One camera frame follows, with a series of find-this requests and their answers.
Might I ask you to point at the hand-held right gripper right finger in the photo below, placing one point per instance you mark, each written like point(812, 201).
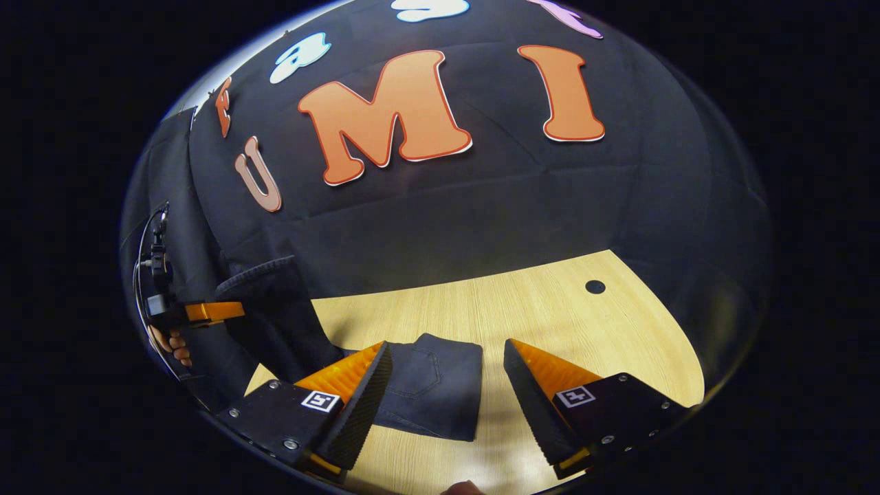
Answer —
point(533, 419)

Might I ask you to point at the black backdrop cloth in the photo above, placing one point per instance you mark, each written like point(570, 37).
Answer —
point(481, 206)

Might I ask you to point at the dark grey jeans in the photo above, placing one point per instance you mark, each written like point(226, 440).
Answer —
point(433, 385)

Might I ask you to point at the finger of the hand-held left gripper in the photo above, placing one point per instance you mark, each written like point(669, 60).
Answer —
point(213, 311)

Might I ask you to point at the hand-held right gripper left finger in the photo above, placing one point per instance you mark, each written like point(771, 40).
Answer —
point(361, 412)

